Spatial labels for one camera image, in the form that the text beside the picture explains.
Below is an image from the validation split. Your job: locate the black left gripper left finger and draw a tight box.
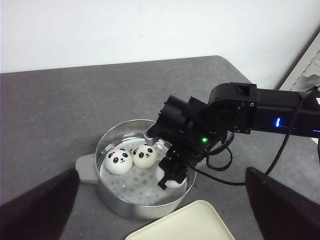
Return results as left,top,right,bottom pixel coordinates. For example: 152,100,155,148
0,168,80,240

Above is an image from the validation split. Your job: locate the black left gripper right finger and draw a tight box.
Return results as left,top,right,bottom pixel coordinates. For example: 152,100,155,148
245,167,320,240

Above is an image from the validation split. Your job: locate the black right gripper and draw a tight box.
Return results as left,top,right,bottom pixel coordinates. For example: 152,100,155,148
144,95,225,190

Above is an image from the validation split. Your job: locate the panda bun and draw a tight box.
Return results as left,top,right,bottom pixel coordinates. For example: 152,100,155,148
131,143,158,169
156,165,187,189
104,148,133,175

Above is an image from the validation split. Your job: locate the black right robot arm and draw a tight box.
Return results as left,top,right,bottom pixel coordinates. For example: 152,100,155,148
144,82,320,189

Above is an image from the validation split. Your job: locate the white perforated steamer liner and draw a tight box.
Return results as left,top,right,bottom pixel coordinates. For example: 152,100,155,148
99,138,188,206

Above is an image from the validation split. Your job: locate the cream plastic tray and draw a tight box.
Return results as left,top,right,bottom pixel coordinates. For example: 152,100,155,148
126,200,234,240

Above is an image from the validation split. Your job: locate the stainless steel steamer pot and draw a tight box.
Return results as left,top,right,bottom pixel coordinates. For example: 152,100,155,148
75,119,197,220

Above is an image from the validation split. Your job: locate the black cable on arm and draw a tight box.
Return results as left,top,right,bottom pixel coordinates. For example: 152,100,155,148
193,86,320,186

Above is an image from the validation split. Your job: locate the white board at wall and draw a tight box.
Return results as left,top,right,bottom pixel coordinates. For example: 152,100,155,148
276,31,320,92

